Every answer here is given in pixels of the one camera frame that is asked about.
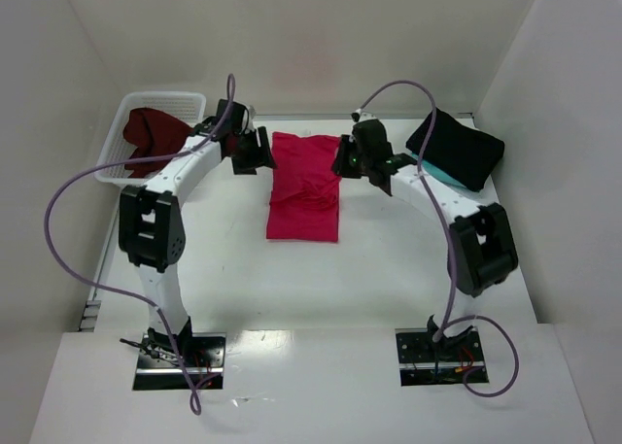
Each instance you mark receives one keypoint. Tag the dark red t shirt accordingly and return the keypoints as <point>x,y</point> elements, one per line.
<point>154,133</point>

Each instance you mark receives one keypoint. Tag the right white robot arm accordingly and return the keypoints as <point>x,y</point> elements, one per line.
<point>480,248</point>

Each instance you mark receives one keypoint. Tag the teal folded t shirt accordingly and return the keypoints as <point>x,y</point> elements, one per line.
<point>436,172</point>

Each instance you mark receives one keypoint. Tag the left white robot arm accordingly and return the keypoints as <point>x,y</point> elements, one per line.
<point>151,231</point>

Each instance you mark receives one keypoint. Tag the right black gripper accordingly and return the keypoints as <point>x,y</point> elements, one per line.
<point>348,159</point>

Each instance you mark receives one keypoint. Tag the pink t shirt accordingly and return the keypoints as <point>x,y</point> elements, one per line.
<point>304,201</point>

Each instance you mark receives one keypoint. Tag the black folded t shirt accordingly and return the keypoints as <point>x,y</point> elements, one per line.
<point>466,154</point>

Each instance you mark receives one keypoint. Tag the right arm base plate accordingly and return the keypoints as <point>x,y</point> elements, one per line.
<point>422,364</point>

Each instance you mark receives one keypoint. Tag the white plastic basket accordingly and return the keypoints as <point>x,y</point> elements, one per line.
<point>188,107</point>

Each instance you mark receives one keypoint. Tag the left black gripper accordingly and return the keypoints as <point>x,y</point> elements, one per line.
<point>250,153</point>

